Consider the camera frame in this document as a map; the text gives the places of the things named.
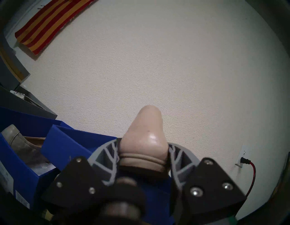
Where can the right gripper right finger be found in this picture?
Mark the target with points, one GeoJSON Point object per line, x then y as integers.
{"type": "Point", "coordinates": [210, 190]}

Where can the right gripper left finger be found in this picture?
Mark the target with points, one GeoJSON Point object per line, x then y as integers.
{"type": "Point", "coordinates": [77, 181]}

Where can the blue shoe box lid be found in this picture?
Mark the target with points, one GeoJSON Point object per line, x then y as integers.
{"type": "Point", "coordinates": [68, 145]}

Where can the beige ballet shoe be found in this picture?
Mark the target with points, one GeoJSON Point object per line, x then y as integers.
{"type": "Point", "coordinates": [145, 140]}
{"type": "Point", "coordinates": [20, 145]}

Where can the grey Vionic shoe box lid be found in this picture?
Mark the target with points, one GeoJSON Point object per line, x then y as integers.
{"type": "Point", "coordinates": [11, 65]}

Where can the blue shoe box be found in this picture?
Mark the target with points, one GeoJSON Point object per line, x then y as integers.
{"type": "Point", "coordinates": [20, 172]}

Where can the grey cardboard shoe box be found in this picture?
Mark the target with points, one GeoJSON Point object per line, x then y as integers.
{"type": "Point", "coordinates": [27, 106]}

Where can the clear plastic bag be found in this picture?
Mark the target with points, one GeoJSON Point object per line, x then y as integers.
{"type": "Point", "coordinates": [44, 168]}

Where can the white wall outlet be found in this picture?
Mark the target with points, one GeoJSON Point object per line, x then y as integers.
{"type": "Point", "coordinates": [242, 156]}

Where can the red yellow striped wall flag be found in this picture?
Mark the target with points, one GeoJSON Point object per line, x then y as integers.
{"type": "Point", "coordinates": [49, 22]}

